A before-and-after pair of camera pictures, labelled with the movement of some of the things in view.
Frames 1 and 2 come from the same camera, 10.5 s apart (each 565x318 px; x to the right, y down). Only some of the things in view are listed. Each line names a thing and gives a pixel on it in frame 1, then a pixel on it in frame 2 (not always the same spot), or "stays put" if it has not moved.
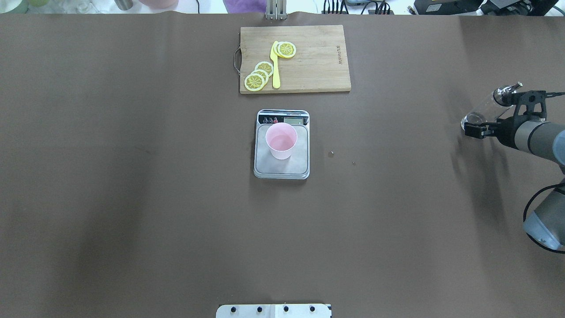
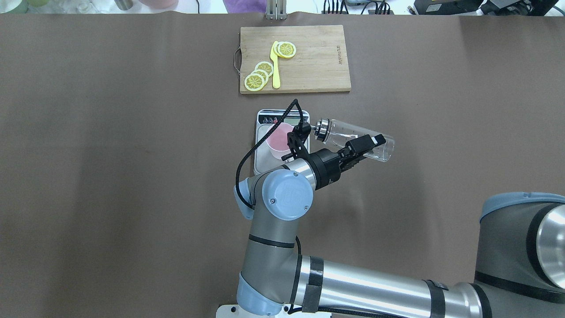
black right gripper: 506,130 → 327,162
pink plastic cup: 280,138 stays put
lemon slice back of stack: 265,66 stays put
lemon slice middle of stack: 263,73 stays put
